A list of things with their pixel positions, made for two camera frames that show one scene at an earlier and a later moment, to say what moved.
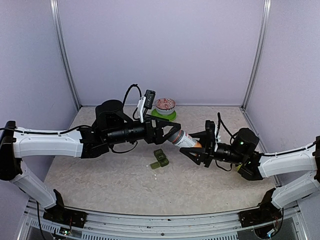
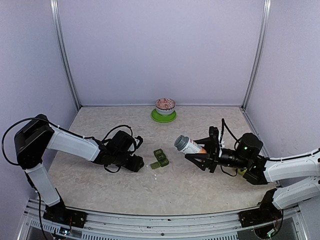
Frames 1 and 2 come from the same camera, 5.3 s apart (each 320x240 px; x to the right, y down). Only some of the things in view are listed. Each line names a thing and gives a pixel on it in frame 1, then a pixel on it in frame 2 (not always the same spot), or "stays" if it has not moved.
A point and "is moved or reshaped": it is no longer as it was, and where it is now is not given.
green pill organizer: [160, 156] stays
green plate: [171, 117] stays
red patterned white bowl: [165, 106] stays
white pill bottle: [180, 138] is moved or reshaped
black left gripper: [160, 123] → [135, 166]
